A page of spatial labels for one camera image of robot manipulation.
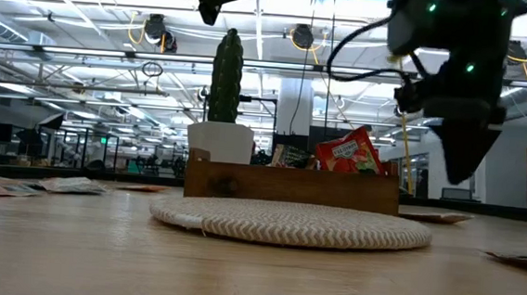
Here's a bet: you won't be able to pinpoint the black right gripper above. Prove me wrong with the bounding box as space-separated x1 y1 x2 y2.
389 49 512 188

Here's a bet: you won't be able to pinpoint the wooden compartment box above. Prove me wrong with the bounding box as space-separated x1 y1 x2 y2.
182 146 403 217

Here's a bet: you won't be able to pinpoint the green cactus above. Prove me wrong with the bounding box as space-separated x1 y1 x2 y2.
206 26 248 124

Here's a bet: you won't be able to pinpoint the black cabinet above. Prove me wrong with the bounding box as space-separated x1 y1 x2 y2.
271 133 311 154

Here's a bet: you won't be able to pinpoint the black metal racks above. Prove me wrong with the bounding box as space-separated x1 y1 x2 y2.
59 126 121 173

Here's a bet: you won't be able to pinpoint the round white woven mat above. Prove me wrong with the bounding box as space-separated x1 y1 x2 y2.
146 191 436 257

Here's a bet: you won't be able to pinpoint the black softbox lamp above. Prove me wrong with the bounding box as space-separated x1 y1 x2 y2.
38 111 66 131

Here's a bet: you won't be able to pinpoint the black ceiling cord reel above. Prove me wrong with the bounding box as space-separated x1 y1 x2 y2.
505 38 527 63
140 12 181 54
290 22 317 52

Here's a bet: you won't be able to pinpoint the yellow hanging cable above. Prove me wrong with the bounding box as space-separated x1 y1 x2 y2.
392 110 420 196

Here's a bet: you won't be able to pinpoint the black hanging cable loop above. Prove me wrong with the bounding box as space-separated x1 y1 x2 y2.
140 59 165 79

